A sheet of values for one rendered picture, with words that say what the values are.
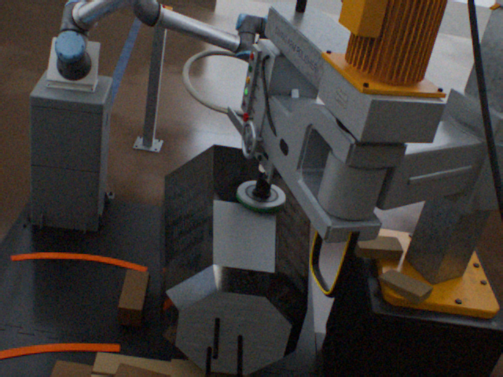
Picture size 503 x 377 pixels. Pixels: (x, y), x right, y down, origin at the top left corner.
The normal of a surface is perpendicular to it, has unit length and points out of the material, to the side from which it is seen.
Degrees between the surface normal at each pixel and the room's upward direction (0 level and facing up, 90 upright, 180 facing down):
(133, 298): 0
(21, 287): 0
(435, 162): 90
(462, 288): 0
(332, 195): 90
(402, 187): 90
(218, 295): 90
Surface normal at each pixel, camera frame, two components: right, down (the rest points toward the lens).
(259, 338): 0.02, 0.51
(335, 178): -0.79, 0.18
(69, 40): 0.18, -0.11
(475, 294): 0.18, -0.85
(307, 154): 0.31, 0.53
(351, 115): -0.93, 0.02
